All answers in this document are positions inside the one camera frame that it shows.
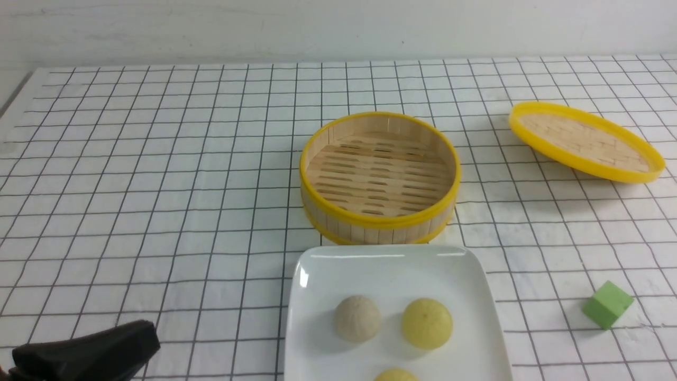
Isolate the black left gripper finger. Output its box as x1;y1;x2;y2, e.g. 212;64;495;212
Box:
7;319;161;380

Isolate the white steamed bun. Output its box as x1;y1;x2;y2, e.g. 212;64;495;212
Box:
332;295;382;344

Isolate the yellow steamed bun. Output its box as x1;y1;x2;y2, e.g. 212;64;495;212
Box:
374;367;419;381
401;297;454;350

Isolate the yellow steamed bun on plate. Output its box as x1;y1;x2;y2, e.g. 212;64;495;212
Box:
374;367;419;381

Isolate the white square ceramic plate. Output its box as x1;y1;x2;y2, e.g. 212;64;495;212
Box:
285;244;513;380

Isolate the white checkered tablecloth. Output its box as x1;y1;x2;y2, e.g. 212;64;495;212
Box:
1;54;675;380

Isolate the yellow rimmed bamboo steamer basket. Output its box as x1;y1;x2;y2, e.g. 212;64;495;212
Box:
298;112;461;244

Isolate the green foam cube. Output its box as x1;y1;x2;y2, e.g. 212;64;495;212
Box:
582;280;634;330

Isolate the yellow rimmed bamboo steamer lid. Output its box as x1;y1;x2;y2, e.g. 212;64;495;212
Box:
508;102;666;184

